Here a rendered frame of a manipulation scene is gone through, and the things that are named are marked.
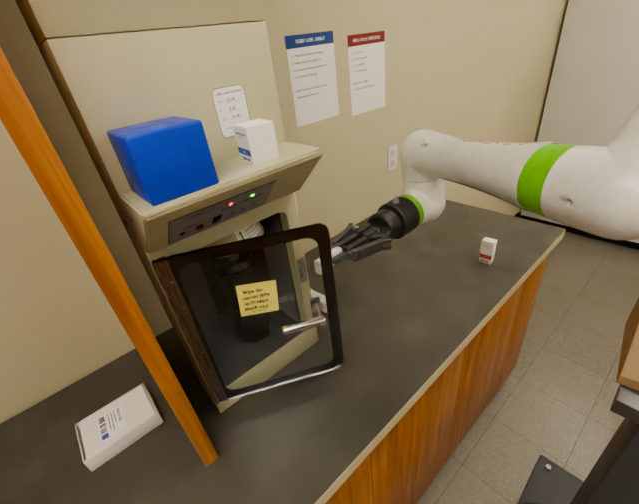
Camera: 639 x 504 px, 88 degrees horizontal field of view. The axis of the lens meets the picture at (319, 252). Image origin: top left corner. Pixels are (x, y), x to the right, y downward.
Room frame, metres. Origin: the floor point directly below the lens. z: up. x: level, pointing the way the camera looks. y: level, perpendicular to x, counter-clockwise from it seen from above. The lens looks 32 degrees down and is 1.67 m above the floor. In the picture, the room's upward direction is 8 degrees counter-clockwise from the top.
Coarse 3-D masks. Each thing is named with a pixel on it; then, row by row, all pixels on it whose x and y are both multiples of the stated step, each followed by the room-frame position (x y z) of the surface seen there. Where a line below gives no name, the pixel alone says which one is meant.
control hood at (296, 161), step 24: (288, 144) 0.66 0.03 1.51; (216, 168) 0.56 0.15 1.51; (240, 168) 0.54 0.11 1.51; (264, 168) 0.53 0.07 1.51; (288, 168) 0.55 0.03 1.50; (312, 168) 0.62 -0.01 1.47; (216, 192) 0.47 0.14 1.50; (240, 192) 0.51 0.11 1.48; (288, 192) 0.64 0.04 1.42; (144, 216) 0.41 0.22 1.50; (168, 216) 0.43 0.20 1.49; (144, 240) 0.46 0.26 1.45
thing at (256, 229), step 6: (258, 222) 0.69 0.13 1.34; (246, 228) 0.64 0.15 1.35; (252, 228) 0.65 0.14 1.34; (258, 228) 0.67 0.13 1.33; (234, 234) 0.62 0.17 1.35; (240, 234) 0.63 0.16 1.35; (246, 234) 0.63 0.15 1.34; (252, 234) 0.64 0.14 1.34; (258, 234) 0.66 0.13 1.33; (222, 240) 0.61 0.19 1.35; (228, 240) 0.61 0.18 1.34; (234, 240) 0.62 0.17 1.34; (204, 246) 0.61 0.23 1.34; (210, 246) 0.61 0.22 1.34
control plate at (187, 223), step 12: (252, 192) 0.54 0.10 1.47; (264, 192) 0.57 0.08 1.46; (216, 204) 0.49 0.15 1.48; (240, 204) 0.54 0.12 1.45; (192, 216) 0.47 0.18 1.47; (204, 216) 0.49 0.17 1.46; (228, 216) 0.55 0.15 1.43; (168, 228) 0.45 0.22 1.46; (180, 228) 0.47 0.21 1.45; (192, 228) 0.50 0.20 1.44; (204, 228) 0.52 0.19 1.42; (168, 240) 0.48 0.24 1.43
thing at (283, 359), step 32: (320, 224) 0.54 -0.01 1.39; (192, 256) 0.50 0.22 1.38; (224, 256) 0.51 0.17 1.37; (256, 256) 0.52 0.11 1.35; (288, 256) 0.53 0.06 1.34; (320, 256) 0.54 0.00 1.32; (192, 288) 0.50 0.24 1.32; (224, 288) 0.51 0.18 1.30; (288, 288) 0.53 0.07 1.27; (320, 288) 0.54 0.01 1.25; (224, 320) 0.50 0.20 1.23; (256, 320) 0.51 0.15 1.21; (288, 320) 0.52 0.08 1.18; (224, 352) 0.50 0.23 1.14; (256, 352) 0.51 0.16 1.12; (288, 352) 0.52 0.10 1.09; (320, 352) 0.53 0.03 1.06; (224, 384) 0.49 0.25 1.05; (256, 384) 0.51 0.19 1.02
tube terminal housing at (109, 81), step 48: (48, 48) 0.51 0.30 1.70; (96, 48) 0.53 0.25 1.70; (144, 48) 0.56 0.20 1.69; (192, 48) 0.60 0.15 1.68; (240, 48) 0.65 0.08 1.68; (96, 96) 0.51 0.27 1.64; (144, 96) 0.55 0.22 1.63; (192, 96) 0.59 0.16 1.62; (96, 144) 0.50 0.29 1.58; (192, 240) 0.54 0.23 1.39
